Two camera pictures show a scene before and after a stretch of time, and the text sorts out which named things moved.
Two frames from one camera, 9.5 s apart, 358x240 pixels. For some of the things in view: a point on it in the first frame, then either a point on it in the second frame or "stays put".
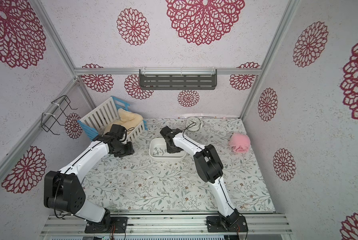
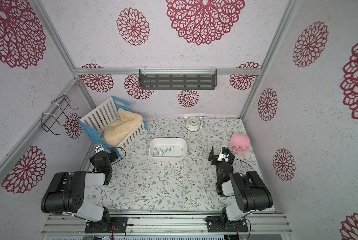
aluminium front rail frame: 165,224 stays put
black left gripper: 130,150 to 112,155
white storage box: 158,150 stays put
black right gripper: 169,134 to 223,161
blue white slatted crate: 94,121 stays put
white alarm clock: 193,124 stays put
